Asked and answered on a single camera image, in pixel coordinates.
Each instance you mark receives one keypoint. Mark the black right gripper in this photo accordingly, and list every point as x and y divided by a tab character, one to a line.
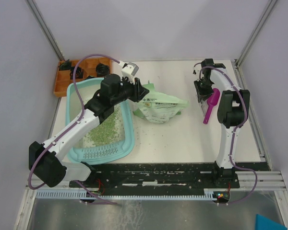
200	93

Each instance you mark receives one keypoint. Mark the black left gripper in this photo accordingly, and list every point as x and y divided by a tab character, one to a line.
140	91

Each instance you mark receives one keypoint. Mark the magenta plastic litter scoop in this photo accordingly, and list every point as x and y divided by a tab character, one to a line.
211	102

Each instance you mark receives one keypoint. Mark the white plastic bag clip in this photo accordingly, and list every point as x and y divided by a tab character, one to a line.
203	107

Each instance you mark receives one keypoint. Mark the green cat litter bag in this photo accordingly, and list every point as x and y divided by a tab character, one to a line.
157	107

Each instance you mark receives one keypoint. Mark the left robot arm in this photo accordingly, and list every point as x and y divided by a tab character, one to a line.
46	159

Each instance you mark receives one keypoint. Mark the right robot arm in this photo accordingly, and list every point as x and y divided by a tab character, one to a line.
233	109

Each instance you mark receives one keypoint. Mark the green litter pellets pile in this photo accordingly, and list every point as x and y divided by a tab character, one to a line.
109	132

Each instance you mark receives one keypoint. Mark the teal plastic litter box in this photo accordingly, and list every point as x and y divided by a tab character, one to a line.
101	154

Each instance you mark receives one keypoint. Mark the black round part in tray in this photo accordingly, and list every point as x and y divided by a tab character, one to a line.
102	70

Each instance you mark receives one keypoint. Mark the small circuit board with LEDs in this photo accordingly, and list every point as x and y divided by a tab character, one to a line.
222	197

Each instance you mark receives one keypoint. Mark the blue foam pad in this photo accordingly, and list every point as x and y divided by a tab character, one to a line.
263	223

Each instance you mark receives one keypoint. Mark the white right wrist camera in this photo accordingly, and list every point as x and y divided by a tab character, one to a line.
197	68

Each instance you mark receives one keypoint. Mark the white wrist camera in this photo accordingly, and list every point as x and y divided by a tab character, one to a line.
197	68
129	71

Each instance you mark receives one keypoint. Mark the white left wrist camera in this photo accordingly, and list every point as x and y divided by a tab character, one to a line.
129	71

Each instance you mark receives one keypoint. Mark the black ring part in tray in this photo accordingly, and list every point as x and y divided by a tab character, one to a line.
78	74

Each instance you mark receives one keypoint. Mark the black mounting base plate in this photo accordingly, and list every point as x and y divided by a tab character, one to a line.
163	179

